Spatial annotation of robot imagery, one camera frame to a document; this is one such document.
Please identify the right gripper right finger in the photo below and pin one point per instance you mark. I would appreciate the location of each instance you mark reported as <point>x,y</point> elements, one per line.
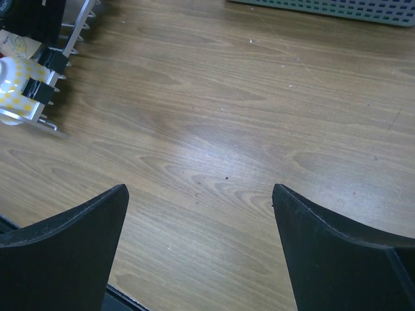
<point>336,263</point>

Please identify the beige flower pattern bowl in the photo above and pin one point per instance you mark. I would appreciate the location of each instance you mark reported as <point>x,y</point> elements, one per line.
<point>13,45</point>

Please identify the white plastic laundry basket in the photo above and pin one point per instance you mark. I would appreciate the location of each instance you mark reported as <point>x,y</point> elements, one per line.
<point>389,12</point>

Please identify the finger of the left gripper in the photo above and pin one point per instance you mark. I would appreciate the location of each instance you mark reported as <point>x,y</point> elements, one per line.
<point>37,19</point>

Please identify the metal wire dish rack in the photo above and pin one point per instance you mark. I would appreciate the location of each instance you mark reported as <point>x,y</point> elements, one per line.
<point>56,58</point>

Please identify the yellow dotted white bowl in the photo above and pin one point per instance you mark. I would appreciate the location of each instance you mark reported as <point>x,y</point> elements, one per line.
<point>15,72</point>

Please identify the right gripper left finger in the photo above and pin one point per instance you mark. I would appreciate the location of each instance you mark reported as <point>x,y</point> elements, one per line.
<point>64,262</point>

